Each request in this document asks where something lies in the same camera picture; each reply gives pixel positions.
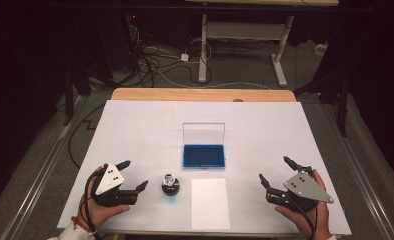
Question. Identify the person's left hand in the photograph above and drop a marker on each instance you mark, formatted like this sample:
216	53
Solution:
100	215

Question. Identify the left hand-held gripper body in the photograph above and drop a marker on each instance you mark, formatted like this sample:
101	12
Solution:
113	198

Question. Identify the white desk frame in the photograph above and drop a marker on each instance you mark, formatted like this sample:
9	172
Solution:
245	30

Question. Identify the white power strip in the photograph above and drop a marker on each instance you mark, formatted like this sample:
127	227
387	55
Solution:
320	49

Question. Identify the metal floor rail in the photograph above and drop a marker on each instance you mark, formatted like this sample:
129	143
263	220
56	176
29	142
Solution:
361	173
41	166

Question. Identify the wooden table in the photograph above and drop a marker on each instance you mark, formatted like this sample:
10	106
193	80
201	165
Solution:
185	94

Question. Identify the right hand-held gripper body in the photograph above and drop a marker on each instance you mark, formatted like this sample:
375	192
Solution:
305	186

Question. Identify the black stand leg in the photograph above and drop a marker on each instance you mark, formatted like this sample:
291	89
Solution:
68	96
343	106

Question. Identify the white power adapter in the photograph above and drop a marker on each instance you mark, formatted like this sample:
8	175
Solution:
184	57

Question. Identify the person's right hand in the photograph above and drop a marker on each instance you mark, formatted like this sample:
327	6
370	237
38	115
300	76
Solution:
306	221

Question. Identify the blue ink pad clear lid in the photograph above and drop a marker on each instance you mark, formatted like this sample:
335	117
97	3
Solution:
203	156

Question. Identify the white paper sheet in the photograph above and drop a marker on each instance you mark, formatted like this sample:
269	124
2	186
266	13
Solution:
210	206

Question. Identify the white board table cover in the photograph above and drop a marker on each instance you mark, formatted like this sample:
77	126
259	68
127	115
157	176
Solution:
145	140

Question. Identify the black round stamp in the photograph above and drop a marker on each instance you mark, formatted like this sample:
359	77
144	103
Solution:
170	186

